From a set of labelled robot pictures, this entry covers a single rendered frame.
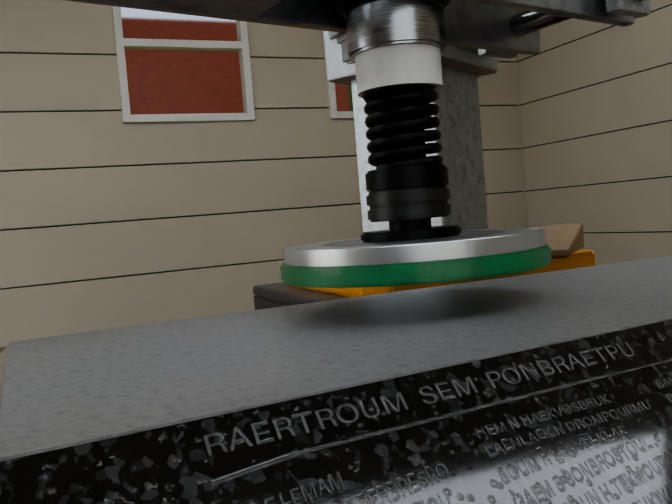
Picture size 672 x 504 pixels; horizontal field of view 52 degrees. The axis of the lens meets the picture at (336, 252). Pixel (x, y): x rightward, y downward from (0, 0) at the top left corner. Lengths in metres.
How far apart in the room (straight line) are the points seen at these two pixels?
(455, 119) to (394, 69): 0.83
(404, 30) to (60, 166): 6.05
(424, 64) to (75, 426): 0.37
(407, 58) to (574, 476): 0.33
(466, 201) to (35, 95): 5.54
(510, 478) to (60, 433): 0.20
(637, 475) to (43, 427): 0.28
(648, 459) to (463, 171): 1.04
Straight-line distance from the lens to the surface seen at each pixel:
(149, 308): 6.59
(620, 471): 0.37
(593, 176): 7.57
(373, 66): 0.56
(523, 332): 0.43
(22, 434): 0.32
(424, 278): 0.47
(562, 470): 0.35
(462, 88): 1.41
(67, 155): 6.54
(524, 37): 0.77
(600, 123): 7.50
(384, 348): 0.41
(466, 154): 1.40
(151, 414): 0.32
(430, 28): 0.56
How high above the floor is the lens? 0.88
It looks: 3 degrees down
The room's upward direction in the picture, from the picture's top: 5 degrees counter-clockwise
